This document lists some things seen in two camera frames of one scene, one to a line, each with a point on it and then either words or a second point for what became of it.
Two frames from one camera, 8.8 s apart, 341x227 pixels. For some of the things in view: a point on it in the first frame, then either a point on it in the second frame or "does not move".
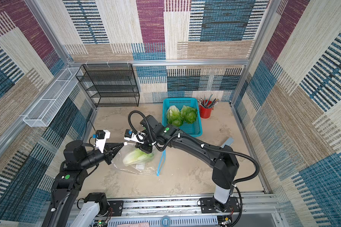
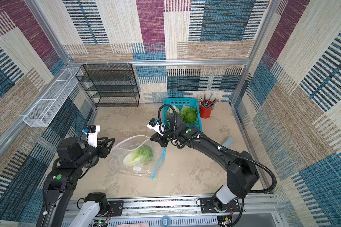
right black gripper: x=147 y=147 to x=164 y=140
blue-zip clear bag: x=130 y=158 does not move
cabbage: x=136 y=157 does not move
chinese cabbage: x=189 y=114 does not move
